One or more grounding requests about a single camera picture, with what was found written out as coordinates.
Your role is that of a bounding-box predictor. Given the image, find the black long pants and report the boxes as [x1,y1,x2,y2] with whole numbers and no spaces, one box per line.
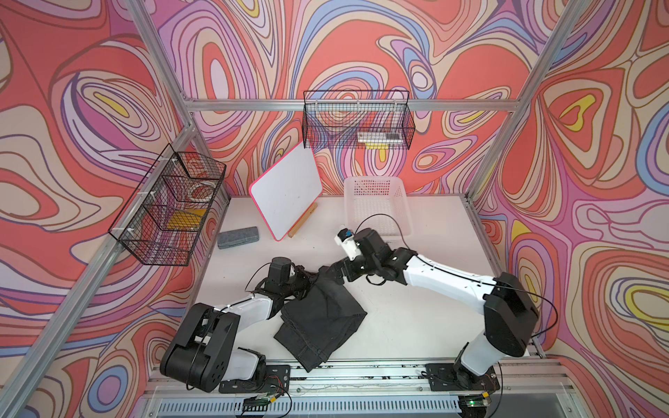
[275,266,367,373]

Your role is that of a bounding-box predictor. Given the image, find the silver box in basket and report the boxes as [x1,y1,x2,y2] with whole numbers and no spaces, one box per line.
[357,132,404,146]

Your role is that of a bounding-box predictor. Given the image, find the yellow item in basket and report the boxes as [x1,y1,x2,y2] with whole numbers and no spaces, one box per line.
[166,209,207,231]

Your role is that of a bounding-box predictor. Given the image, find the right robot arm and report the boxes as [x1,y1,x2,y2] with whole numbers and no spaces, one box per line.
[334,248,539,376]

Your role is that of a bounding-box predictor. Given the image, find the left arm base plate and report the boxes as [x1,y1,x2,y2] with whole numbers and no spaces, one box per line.
[219,364,291,395]

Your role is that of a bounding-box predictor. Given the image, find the aluminium front rail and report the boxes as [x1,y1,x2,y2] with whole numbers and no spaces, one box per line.
[140,357,576,398]

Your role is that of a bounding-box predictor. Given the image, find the green circuit board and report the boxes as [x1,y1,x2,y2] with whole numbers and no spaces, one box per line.
[241,395,276,413]

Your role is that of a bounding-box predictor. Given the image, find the black wire basket left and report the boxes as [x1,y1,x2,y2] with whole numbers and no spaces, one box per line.
[108,145,226,266]

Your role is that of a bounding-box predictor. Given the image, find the wooden whiteboard stand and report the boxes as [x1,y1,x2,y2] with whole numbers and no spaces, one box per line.
[287,202,318,238]

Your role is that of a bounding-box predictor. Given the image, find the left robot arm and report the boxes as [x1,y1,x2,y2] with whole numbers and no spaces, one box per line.
[160,258,317,393]

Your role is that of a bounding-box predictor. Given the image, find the grey eraser block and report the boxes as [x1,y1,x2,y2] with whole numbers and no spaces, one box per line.
[217,226,260,249]

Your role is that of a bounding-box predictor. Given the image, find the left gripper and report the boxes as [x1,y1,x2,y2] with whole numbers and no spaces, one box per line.
[279,265,319,301]

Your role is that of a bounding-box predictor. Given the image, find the black wire basket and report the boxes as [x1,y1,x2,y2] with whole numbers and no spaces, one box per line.
[108,145,226,266]
[302,88,416,151]

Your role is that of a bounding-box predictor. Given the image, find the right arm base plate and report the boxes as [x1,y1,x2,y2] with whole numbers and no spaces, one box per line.
[422,362,501,393]

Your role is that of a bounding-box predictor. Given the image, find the pink framed whiteboard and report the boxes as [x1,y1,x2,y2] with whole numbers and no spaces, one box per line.
[248,144,323,241]

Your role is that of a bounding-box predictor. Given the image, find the white plastic basket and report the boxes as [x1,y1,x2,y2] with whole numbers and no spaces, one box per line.
[343,176,413,239]

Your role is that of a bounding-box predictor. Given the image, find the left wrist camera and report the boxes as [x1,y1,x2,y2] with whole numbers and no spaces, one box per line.
[266,257,293,288]

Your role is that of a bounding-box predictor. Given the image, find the black wire basket back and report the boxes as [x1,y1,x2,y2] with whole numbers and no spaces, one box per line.
[302,88,416,151]

